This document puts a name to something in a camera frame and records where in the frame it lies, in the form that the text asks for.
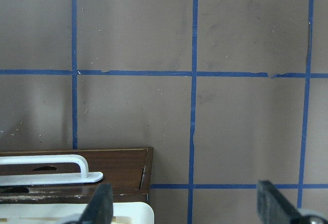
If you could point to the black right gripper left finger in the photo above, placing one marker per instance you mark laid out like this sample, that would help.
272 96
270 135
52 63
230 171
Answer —
98 210

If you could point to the dark brown wooden cabinet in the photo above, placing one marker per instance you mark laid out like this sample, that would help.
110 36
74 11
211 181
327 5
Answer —
127 170

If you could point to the white foam tray box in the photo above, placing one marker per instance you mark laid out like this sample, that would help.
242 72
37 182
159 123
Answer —
123 212

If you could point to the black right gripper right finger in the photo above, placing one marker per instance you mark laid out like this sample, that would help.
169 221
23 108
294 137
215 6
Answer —
273 207

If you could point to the white drawer handle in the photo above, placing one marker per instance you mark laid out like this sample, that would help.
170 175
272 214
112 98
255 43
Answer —
15 171

